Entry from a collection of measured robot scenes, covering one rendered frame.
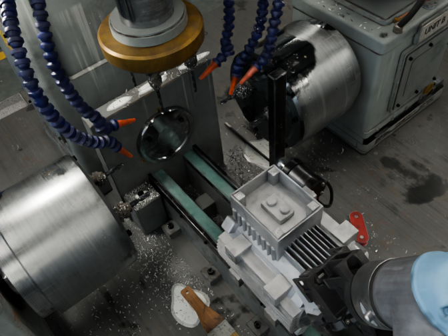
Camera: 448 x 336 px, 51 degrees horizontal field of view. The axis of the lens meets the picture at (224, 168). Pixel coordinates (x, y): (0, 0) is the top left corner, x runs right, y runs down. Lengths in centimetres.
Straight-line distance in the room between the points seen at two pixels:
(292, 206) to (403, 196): 49
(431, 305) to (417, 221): 78
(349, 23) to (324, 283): 66
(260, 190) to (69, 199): 33
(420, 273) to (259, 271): 40
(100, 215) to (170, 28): 33
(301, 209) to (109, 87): 52
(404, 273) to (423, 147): 91
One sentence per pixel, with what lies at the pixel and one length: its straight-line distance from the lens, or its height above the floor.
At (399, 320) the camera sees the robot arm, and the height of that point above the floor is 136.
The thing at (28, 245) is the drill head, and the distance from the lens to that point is 84.
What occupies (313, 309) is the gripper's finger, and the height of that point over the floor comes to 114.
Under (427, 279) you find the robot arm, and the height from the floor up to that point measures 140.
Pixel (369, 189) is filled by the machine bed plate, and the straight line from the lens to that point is 124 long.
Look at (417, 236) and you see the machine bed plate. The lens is 119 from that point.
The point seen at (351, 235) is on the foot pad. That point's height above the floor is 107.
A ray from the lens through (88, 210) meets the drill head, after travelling 84.
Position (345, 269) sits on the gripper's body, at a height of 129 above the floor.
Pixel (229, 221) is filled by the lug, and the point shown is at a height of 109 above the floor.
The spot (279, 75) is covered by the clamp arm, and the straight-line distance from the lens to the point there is 83.
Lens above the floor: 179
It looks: 51 degrees down
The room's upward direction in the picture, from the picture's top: 8 degrees counter-clockwise
